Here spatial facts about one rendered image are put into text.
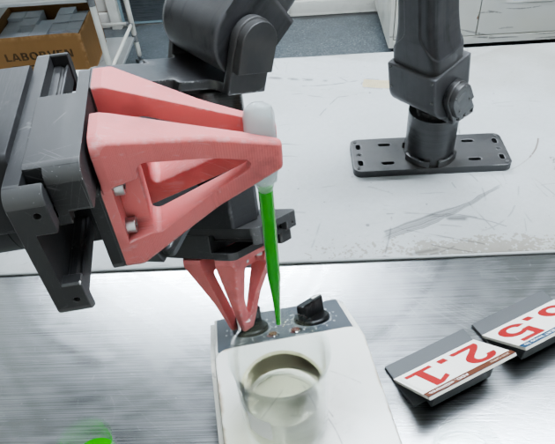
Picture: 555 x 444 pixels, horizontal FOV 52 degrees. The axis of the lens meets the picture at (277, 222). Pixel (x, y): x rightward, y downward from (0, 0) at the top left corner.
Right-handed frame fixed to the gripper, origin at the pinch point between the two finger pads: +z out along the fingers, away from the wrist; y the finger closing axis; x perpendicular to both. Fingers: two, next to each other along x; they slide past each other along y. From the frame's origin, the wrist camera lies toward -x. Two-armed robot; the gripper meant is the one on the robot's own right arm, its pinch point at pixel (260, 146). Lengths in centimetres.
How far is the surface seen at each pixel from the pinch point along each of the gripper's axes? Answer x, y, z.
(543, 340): 27.8, 3.9, 23.3
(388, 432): 23.0, -3.5, 6.7
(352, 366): 23.1, 2.1, 5.7
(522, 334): 29.2, 5.6, 22.6
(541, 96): 32, 46, 47
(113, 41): 107, 242, -42
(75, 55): 96, 210, -53
